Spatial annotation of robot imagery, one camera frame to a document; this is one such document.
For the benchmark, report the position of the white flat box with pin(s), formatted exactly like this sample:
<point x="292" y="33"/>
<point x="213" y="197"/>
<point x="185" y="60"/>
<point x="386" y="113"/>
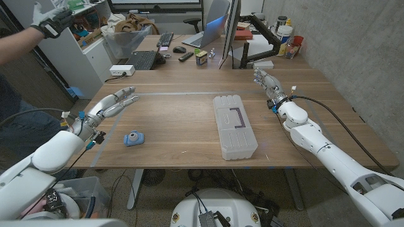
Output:
<point x="263" y="64"/>

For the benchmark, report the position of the brown cloth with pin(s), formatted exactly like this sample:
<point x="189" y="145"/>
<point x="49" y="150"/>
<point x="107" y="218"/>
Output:
<point x="135" y="22"/>

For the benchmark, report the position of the cardboard box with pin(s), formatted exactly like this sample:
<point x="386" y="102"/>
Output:
<point x="90" y="38"/>

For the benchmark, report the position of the translucent clamshell container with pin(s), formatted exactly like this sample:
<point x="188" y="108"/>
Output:
<point x="235" y="138"/>

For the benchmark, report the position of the white plastic tub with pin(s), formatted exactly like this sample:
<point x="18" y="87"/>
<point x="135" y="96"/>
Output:
<point x="284" y="34"/>

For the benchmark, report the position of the black computer monitor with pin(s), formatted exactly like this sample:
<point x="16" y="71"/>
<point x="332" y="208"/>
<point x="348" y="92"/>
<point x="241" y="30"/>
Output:
<point x="232" y="28"/>

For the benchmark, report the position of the person's bare forearm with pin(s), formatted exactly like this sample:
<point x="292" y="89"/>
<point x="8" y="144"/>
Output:
<point x="15" y="44"/>

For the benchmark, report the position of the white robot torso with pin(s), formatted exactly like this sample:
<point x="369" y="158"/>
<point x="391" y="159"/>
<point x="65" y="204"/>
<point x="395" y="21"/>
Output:
<point x="217" y="201"/>

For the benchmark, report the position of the black round fan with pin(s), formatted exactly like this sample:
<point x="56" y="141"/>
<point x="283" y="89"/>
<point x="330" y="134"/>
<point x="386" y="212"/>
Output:
<point x="153" y="177"/>

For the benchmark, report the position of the yellow bottle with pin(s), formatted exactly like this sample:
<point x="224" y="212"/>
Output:
<point x="288" y="22"/>

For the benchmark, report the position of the small silver figurine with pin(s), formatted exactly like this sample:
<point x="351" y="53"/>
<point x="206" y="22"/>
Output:
<point x="212" y="53"/>

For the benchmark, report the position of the black remote control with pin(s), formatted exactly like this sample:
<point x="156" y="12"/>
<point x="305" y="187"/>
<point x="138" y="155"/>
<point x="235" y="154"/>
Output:
<point x="186" y="56"/>

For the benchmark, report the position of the red box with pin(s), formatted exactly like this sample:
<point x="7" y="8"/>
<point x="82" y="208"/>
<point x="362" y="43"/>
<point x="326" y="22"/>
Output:
<point x="243" y="34"/>

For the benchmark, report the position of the white table leg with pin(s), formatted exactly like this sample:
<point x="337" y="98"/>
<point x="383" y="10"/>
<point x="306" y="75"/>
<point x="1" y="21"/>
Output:
<point x="293" y="189"/>
<point x="135" y="189"/>

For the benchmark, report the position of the black keyboard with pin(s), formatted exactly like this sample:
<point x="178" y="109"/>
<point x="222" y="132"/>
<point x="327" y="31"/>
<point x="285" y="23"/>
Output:
<point x="165" y="39"/>

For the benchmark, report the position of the clear floor bin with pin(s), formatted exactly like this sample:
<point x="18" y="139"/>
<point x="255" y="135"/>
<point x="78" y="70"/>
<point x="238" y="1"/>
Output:
<point x="94" y="192"/>

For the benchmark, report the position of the black laptop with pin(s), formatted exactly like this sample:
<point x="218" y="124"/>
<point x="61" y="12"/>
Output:
<point x="143" y="60"/>

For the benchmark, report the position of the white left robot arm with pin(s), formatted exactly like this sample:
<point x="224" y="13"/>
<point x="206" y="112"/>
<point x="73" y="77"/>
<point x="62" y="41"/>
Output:
<point x="57" y="151"/>

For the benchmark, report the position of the small yellow blue box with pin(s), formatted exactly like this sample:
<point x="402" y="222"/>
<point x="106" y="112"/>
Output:
<point x="201" y="58"/>

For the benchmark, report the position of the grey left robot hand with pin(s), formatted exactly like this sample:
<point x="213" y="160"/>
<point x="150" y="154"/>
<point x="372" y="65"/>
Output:
<point x="104" y="108"/>

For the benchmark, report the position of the white cloth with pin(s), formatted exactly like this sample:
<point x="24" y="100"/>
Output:
<point x="110" y="23"/>

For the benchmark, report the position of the silver laptop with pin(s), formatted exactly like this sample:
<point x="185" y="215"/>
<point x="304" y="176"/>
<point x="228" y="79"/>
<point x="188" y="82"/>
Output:
<point x="214" y="30"/>

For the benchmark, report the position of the white power strip box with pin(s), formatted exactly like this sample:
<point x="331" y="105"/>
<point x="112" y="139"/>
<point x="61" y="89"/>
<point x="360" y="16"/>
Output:
<point x="122" y="70"/>

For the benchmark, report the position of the clear plastic storage bin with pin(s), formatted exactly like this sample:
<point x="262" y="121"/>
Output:
<point x="123" y="44"/>

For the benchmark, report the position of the black framed whiteboard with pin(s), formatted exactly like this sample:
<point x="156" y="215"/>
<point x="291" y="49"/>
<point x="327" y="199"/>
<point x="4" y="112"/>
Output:
<point x="154" y="6"/>

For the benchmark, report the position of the pink sticky note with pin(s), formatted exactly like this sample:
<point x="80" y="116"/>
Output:
<point x="163" y="48"/>

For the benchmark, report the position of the person's black white gloved hand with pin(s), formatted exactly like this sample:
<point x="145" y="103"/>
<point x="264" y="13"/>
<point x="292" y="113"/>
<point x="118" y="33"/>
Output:
<point x="52" y="22"/>

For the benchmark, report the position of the small green item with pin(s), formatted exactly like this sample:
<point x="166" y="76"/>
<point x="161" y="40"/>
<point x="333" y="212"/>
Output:
<point x="197" y="50"/>

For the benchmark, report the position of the red cup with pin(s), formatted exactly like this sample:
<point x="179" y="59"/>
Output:
<point x="297" y="40"/>

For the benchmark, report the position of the dark lidded jar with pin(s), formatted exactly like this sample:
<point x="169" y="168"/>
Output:
<point x="281" y="22"/>

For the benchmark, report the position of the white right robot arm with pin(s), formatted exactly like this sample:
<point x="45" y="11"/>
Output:
<point x="315" y="138"/>

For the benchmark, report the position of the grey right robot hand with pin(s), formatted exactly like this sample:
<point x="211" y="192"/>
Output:
<point x="273" y="88"/>

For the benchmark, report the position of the blue toy camera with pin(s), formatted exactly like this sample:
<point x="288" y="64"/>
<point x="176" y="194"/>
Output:
<point x="134" y="138"/>

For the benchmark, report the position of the black office chair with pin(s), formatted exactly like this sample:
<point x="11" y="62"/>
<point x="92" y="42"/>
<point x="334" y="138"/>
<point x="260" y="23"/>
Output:
<point x="192" y="21"/>

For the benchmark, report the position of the person in dark clothes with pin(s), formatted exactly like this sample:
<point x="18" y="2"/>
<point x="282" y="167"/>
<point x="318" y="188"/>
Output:
<point x="31" y="129"/>

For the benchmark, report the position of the black computer mouse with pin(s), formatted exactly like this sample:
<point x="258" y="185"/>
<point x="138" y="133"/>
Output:
<point x="179" y="49"/>

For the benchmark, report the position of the white cabinet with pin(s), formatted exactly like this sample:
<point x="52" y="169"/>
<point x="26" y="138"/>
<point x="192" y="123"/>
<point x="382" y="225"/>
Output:
<point x="79" y="66"/>

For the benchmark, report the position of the clear glass jar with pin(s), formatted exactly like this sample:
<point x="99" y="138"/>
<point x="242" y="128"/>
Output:
<point x="292" y="50"/>

